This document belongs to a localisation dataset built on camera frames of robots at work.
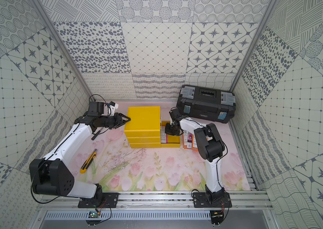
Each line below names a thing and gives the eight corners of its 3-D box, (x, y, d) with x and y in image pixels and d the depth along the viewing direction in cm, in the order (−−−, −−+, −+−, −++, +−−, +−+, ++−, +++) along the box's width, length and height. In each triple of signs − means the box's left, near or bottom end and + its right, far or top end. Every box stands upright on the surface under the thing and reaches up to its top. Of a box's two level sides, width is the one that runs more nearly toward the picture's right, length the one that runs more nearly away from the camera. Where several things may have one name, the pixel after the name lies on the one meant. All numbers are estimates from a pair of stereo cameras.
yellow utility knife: (80, 172, 85) (78, 171, 84) (94, 149, 95) (93, 148, 93) (84, 174, 85) (82, 173, 83) (98, 150, 94) (97, 149, 93)
